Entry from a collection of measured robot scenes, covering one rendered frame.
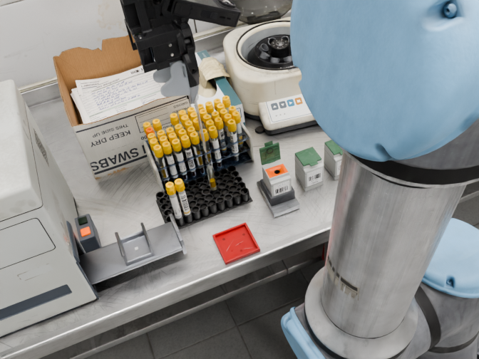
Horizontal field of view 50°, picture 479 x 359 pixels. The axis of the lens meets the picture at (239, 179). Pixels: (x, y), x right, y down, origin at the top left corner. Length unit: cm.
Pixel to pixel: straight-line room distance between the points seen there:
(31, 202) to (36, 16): 64
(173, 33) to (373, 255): 46
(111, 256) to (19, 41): 61
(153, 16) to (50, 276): 43
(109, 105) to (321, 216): 55
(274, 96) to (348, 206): 78
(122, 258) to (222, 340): 96
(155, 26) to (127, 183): 44
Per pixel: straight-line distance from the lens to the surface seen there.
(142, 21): 75
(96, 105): 122
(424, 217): 36
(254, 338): 183
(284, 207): 98
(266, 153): 96
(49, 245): 82
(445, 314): 63
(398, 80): 24
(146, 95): 121
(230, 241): 95
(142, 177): 111
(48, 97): 140
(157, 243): 93
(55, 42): 134
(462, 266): 62
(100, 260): 94
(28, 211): 76
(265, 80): 111
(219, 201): 100
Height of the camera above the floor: 164
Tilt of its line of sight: 47 degrees down
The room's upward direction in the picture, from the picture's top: 8 degrees counter-clockwise
